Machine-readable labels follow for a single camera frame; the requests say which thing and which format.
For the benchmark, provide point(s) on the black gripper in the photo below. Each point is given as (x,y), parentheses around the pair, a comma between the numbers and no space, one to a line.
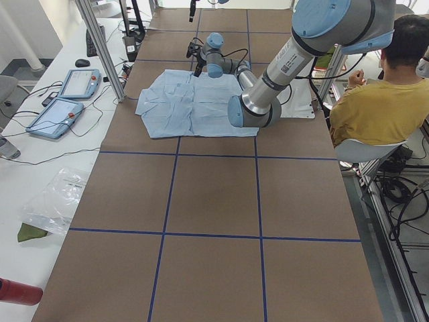
(200,61)

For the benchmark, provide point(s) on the light blue button shirt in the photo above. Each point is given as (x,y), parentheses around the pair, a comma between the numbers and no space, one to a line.
(179,104)

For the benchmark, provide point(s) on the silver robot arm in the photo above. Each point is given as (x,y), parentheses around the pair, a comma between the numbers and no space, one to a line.
(193,7)
(357,26)

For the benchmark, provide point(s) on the black monitor stand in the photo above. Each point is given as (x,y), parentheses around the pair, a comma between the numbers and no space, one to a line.
(134,26)

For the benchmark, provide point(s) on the black keyboard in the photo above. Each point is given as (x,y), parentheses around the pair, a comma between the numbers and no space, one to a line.
(90,45)

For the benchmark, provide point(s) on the far blue teach pendant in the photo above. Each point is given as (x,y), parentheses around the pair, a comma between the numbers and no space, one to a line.
(80,84)

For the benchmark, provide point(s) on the blue teach pendant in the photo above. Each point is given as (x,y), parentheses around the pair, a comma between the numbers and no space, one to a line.
(80,84)
(56,119)

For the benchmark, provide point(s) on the black computer mouse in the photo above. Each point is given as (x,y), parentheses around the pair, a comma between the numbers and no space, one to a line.
(81,63)

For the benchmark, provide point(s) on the black power adapter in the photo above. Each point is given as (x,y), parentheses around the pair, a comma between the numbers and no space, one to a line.
(49,99)

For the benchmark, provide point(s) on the near blue teach pendant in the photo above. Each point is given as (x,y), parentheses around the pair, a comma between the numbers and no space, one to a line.
(56,119)

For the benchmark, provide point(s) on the white chair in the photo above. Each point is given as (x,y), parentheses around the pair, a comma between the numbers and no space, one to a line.
(354,151)

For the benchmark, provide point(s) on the person in yellow shirt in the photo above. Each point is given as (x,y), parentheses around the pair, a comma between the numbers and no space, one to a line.
(390,110)

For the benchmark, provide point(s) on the clear plastic bag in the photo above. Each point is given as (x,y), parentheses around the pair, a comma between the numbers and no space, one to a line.
(53,208)

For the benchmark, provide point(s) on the green folded cloth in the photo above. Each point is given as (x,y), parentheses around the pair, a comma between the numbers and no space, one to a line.
(28,232)

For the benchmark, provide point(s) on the red bottle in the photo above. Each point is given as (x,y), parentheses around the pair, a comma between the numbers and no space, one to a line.
(19,293)

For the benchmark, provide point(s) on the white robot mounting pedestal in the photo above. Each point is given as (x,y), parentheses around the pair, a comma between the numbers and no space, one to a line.
(296,101)

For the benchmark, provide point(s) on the aluminium frame post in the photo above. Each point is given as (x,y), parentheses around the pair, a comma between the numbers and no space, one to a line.
(92,26)

